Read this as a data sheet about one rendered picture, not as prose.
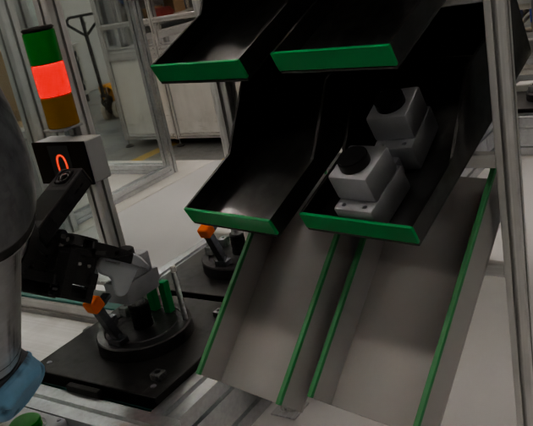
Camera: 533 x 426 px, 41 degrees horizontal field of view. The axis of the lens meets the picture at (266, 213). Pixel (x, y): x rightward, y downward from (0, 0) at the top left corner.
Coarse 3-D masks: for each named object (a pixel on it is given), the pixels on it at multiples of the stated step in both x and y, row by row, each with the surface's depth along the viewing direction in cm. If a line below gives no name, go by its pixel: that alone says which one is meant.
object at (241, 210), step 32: (256, 96) 87; (288, 96) 91; (320, 96) 88; (256, 128) 87; (288, 128) 86; (320, 128) 76; (224, 160) 84; (256, 160) 85; (288, 160) 81; (320, 160) 76; (224, 192) 83; (256, 192) 80; (288, 192) 73; (224, 224) 77; (256, 224) 73
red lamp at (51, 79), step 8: (48, 64) 110; (56, 64) 110; (32, 72) 111; (40, 72) 110; (48, 72) 110; (56, 72) 111; (64, 72) 112; (40, 80) 111; (48, 80) 110; (56, 80) 111; (64, 80) 112; (40, 88) 111; (48, 88) 111; (56, 88) 111; (64, 88) 112; (40, 96) 112; (48, 96) 111
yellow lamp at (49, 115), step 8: (56, 96) 112; (64, 96) 112; (72, 96) 114; (48, 104) 112; (56, 104) 112; (64, 104) 112; (72, 104) 113; (48, 112) 112; (56, 112) 112; (64, 112) 112; (72, 112) 113; (48, 120) 113; (56, 120) 112; (64, 120) 113; (72, 120) 113; (56, 128) 113
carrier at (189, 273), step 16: (224, 240) 127; (240, 240) 122; (192, 256) 131; (208, 256) 125; (192, 272) 124; (208, 272) 121; (224, 272) 118; (192, 288) 118; (208, 288) 117; (224, 288) 116
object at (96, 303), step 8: (96, 296) 96; (104, 296) 98; (88, 304) 95; (96, 304) 96; (104, 304) 97; (88, 312) 96; (96, 312) 96; (104, 312) 97; (104, 320) 97; (112, 320) 98; (104, 328) 99; (112, 328) 98; (112, 336) 100; (120, 336) 100
